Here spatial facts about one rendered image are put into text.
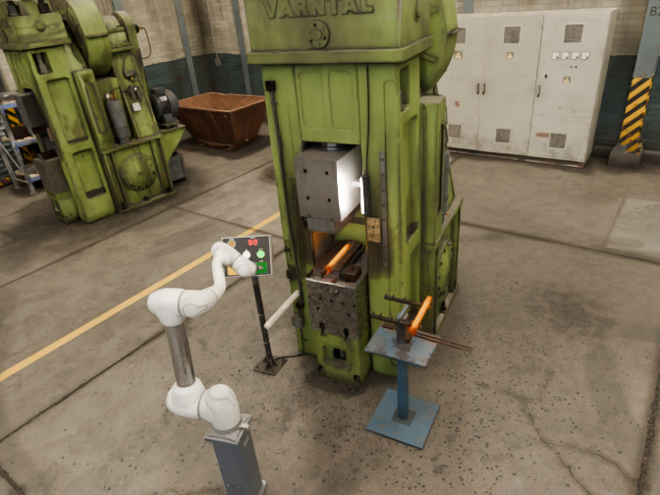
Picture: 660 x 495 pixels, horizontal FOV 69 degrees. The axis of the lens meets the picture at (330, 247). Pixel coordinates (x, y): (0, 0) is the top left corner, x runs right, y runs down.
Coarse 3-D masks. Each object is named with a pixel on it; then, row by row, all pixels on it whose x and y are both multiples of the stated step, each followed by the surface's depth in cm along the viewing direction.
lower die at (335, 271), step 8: (344, 240) 363; (352, 240) 359; (336, 248) 352; (352, 248) 349; (360, 248) 357; (328, 256) 342; (344, 256) 340; (320, 264) 334; (336, 264) 332; (336, 272) 326
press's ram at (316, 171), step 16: (320, 144) 318; (352, 144) 312; (304, 160) 295; (320, 160) 290; (336, 160) 287; (352, 160) 306; (304, 176) 300; (320, 176) 295; (336, 176) 290; (352, 176) 309; (304, 192) 306; (320, 192) 301; (336, 192) 296; (352, 192) 313; (304, 208) 312; (320, 208) 307; (336, 208) 301; (352, 208) 317
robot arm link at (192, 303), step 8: (184, 296) 232; (192, 296) 232; (200, 296) 233; (208, 296) 236; (184, 304) 228; (192, 304) 227; (200, 304) 229; (208, 304) 234; (184, 312) 229; (192, 312) 227; (200, 312) 230
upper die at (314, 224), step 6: (354, 210) 334; (348, 216) 326; (312, 222) 315; (318, 222) 313; (324, 222) 311; (330, 222) 309; (336, 222) 310; (342, 222) 319; (312, 228) 317; (318, 228) 315; (324, 228) 313; (330, 228) 311; (336, 228) 311
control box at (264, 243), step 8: (224, 240) 335; (232, 240) 335; (240, 240) 335; (248, 240) 334; (256, 240) 334; (264, 240) 334; (240, 248) 334; (248, 248) 334; (256, 248) 334; (264, 248) 334; (256, 256) 334; (264, 256) 333; (272, 256) 339; (272, 264) 337; (224, 272) 335; (272, 272) 335
